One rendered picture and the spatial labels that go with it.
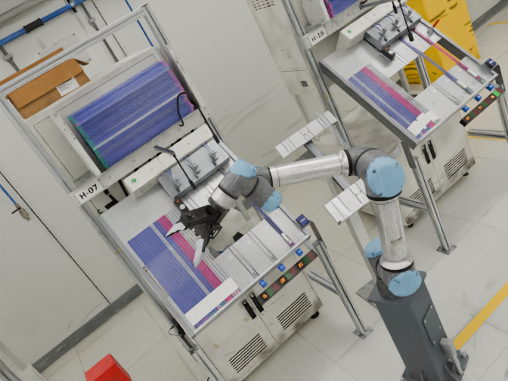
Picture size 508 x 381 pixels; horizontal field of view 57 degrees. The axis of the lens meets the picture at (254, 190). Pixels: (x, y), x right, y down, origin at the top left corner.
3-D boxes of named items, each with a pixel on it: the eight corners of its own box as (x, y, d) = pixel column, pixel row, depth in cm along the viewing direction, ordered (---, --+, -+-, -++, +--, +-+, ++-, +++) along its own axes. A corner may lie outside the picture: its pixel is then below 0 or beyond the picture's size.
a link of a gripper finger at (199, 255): (211, 268, 146) (214, 239, 147) (200, 267, 141) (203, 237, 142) (202, 267, 148) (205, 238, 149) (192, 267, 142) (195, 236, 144)
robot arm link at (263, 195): (278, 186, 155) (252, 168, 151) (286, 199, 145) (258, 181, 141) (264, 203, 156) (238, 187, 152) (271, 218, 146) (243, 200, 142)
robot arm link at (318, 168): (373, 136, 166) (239, 161, 161) (387, 145, 156) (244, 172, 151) (374, 165, 170) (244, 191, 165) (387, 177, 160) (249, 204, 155)
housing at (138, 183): (216, 148, 240) (215, 133, 228) (138, 204, 226) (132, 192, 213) (207, 137, 243) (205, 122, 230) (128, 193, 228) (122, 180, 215)
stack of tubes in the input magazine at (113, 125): (196, 109, 224) (166, 58, 212) (106, 169, 208) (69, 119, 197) (186, 108, 235) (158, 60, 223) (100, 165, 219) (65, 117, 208)
